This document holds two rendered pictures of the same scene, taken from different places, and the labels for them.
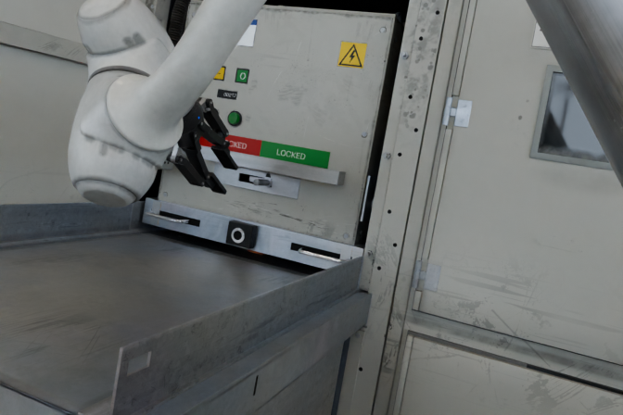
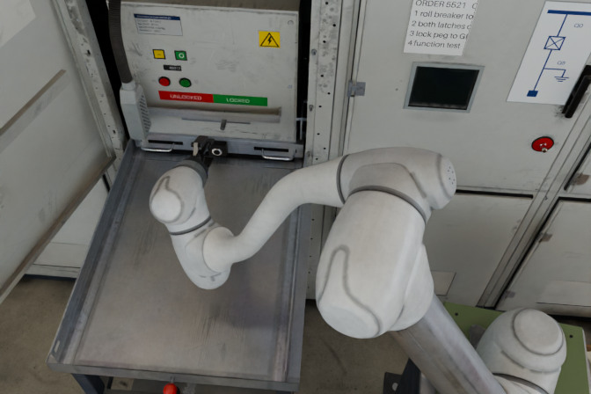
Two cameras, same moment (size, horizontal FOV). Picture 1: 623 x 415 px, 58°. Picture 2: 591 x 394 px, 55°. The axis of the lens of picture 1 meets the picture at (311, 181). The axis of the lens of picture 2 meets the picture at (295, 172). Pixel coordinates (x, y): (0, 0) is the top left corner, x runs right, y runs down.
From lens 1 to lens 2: 1.14 m
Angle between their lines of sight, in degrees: 49
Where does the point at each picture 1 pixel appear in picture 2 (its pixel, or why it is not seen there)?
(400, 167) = (321, 113)
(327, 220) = (274, 132)
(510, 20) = (388, 37)
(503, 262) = not seen: hidden behind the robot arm
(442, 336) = not seen: hidden behind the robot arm
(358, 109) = (281, 72)
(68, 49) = (46, 99)
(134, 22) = (190, 208)
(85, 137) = (200, 275)
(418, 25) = (321, 33)
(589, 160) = (437, 108)
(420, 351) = not seen: hidden behind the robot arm
